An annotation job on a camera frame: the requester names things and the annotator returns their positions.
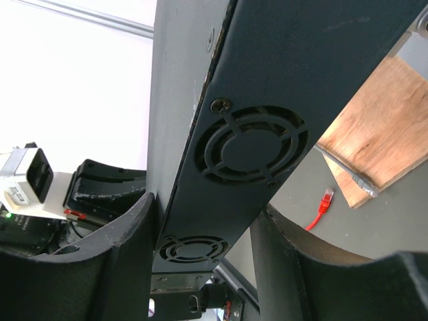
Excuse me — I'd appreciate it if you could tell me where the teal network switch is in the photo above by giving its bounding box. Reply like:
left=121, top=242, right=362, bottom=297
left=145, top=0, right=428, bottom=320

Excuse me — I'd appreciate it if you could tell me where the aluminium frame rail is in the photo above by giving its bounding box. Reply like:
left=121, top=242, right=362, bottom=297
left=17, top=0, right=154, bottom=39

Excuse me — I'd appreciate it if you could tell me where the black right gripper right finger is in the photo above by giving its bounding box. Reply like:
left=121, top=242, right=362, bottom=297
left=251, top=206, right=427, bottom=320

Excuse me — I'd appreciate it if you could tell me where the grey ethernet cable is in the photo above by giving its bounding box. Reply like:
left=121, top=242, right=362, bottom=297
left=316, top=146, right=379, bottom=197

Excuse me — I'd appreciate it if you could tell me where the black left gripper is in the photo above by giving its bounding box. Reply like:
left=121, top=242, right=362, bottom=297
left=63, top=159, right=146, bottom=231

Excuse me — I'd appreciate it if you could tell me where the wooden board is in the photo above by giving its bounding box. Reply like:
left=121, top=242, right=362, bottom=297
left=318, top=57, right=427, bottom=191

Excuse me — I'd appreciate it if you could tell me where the red ethernet cable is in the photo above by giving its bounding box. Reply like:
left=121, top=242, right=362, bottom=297
left=304, top=187, right=335, bottom=231

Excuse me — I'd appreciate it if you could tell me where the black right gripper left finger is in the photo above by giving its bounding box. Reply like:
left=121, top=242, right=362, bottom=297
left=1, top=193, right=156, bottom=320

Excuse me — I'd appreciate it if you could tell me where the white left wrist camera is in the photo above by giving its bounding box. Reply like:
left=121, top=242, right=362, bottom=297
left=1, top=146, right=72, bottom=220

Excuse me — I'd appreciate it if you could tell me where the metal mounting bracket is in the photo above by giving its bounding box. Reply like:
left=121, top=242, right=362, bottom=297
left=388, top=7, right=428, bottom=80

